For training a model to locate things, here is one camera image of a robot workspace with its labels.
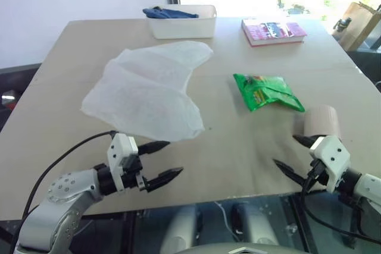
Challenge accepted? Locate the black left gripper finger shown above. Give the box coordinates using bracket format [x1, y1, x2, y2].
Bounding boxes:
[137, 140, 171, 156]
[145, 167, 184, 193]

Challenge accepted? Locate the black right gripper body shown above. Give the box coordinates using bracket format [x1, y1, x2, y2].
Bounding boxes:
[306, 159, 329, 189]

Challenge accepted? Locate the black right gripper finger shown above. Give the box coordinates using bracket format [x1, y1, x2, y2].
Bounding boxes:
[292, 134, 318, 149]
[273, 158, 308, 190]

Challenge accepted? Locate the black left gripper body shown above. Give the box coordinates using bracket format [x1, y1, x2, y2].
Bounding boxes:
[118, 153, 150, 192]

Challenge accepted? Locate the brown tape roll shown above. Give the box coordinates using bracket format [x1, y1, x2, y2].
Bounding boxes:
[302, 105, 343, 141]

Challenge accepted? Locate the white translucent plastic bag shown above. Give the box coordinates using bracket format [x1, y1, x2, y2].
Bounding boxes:
[80, 40, 214, 142]

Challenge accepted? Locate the grey rounded robot leg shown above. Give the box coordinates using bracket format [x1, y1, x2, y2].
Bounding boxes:
[231, 202, 281, 246]
[160, 205, 205, 254]

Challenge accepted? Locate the green snack packet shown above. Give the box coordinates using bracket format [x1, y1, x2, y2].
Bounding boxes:
[233, 73, 306, 114]

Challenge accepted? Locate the grey robot torso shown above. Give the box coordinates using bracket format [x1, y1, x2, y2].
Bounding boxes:
[183, 242, 302, 254]

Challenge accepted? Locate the pink book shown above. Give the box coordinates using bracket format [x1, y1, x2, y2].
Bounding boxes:
[241, 18, 308, 48]

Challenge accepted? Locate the small black object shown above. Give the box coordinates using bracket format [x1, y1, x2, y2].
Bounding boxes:
[332, 17, 352, 33]

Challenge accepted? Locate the white plastic bin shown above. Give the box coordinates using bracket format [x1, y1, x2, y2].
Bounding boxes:
[147, 4, 217, 40]

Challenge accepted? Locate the brown paper bag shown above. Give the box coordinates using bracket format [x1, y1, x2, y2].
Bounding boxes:
[331, 1, 381, 52]

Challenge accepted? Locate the blue cloth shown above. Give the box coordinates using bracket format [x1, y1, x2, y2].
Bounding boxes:
[142, 7, 200, 20]

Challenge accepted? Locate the dark side furniture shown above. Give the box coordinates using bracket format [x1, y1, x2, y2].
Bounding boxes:
[0, 62, 43, 136]

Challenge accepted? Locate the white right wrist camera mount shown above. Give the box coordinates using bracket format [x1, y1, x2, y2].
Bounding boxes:
[309, 135, 352, 193]

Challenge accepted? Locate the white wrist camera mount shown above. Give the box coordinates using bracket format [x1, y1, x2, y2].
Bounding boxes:
[107, 133, 139, 192]
[309, 135, 352, 193]

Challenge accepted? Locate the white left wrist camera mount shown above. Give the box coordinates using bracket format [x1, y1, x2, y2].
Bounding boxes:
[107, 133, 139, 192]

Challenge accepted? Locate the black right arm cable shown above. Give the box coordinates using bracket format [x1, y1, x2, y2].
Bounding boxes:
[299, 170, 381, 244]

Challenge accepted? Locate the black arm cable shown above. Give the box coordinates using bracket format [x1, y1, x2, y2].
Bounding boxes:
[299, 170, 381, 244]
[8, 130, 117, 254]

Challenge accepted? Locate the thin white cable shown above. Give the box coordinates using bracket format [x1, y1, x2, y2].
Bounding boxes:
[213, 201, 242, 234]

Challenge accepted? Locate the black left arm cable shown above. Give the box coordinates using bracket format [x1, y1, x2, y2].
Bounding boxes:
[8, 130, 117, 254]

